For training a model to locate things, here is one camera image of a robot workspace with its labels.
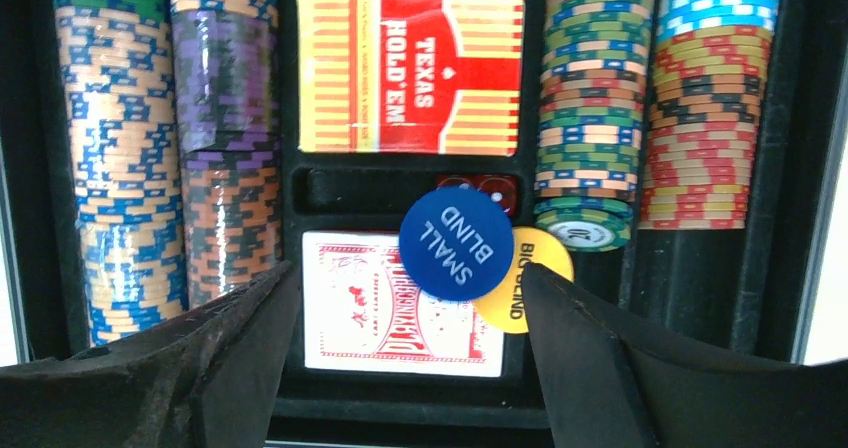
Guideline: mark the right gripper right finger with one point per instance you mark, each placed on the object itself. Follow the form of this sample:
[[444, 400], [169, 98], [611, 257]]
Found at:
[[610, 378]]

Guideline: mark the green 20 chip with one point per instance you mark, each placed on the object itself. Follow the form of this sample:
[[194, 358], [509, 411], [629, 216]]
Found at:
[[586, 224]]

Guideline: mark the green orange chip stack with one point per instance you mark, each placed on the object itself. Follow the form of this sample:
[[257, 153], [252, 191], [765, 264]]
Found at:
[[594, 81]]

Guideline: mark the red die in case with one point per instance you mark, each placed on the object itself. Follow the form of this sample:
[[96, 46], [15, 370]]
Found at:
[[501, 189], [445, 181]]

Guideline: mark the red yellow chip stack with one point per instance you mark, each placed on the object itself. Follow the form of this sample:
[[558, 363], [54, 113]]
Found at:
[[709, 80]]

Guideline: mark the blue small blind button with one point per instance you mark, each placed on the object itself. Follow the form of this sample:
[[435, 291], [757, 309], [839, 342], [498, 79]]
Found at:
[[456, 244]]

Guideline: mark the purple black chip stack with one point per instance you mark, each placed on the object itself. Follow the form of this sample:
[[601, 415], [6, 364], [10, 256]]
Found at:
[[225, 71]]

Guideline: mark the blue orange chip stack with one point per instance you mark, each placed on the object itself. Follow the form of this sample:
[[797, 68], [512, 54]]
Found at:
[[115, 60]]

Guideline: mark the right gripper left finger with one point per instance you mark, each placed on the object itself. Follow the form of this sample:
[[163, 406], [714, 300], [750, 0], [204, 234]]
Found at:
[[207, 378]]

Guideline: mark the red playing card deck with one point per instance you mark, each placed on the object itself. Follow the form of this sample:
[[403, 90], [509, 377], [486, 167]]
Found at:
[[362, 312]]

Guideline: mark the black poker set case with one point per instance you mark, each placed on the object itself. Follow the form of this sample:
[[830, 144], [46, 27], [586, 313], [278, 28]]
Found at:
[[740, 290]]

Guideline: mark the orange boxed card deck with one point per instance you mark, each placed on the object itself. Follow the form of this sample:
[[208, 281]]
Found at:
[[438, 77]]

